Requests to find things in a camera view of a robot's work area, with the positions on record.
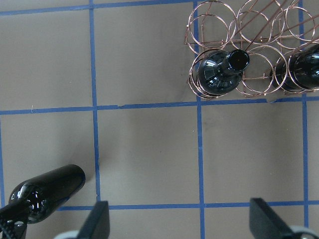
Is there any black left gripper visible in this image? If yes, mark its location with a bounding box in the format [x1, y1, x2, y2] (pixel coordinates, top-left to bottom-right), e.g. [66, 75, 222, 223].
[0, 201, 33, 239]

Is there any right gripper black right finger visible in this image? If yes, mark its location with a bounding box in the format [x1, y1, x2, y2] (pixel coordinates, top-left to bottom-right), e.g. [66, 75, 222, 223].
[249, 198, 294, 239]

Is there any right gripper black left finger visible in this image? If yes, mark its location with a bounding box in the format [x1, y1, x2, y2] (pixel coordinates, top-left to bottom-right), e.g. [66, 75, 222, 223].
[77, 201, 110, 239]

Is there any dark glass wine bottle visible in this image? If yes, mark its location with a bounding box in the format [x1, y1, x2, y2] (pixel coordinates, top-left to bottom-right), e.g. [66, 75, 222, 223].
[8, 164, 86, 224]

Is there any dark wine bottle in basket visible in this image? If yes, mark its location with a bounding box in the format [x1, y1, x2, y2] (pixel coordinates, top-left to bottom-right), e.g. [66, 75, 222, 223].
[197, 49, 250, 96]

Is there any copper wire wine basket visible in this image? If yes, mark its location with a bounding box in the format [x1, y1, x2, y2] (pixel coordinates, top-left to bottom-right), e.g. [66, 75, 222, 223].
[184, 0, 319, 100]

